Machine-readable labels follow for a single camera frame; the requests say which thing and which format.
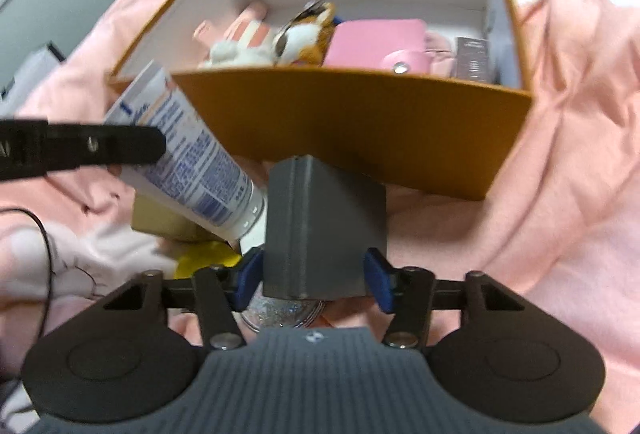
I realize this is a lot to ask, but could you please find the pink selfie stick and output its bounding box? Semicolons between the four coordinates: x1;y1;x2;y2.
192;1;271;52

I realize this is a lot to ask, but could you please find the round glitter case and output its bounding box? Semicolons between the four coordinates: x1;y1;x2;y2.
242;294;326;330

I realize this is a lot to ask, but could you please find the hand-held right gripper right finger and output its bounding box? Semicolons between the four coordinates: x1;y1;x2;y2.
362;248;526;349

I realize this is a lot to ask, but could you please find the white cream tube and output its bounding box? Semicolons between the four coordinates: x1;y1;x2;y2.
102;60;266;245

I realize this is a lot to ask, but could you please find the dark small box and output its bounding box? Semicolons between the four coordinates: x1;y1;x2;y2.
450;36;493;82

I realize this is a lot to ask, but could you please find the pink printed blanket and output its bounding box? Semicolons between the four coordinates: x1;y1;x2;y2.
0;0;640;434

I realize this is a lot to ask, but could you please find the orange cardboard box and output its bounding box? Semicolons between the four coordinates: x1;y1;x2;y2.
107;0;535;201

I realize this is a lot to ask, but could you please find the light pink pouch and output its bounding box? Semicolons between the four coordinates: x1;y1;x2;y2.
425;31;458;77

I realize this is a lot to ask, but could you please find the pink wallet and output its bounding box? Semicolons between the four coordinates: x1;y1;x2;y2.
322;18;433;76

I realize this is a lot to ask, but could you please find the white air purifier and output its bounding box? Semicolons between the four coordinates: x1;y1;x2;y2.
0;43;66;115

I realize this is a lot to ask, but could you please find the white plush toy striped hat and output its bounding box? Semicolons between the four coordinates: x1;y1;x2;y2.
197;19;278;69

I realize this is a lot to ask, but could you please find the grey box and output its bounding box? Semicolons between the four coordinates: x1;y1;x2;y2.
262;155;388;301

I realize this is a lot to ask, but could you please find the yellow tape measure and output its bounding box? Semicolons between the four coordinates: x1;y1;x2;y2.
175;241;243;280

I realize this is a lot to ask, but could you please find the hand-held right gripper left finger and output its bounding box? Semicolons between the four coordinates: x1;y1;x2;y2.
102;246;266;350

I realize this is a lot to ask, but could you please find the beige box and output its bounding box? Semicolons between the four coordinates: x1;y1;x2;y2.
131;194;226;244

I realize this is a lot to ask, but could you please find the black cable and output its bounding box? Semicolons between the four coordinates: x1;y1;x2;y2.
0;208;56;382

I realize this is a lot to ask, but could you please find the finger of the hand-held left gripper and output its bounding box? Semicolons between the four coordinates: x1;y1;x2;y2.
47;123;167;171

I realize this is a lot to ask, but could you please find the fox plush toy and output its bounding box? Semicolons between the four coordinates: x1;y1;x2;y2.
272;0;338;66

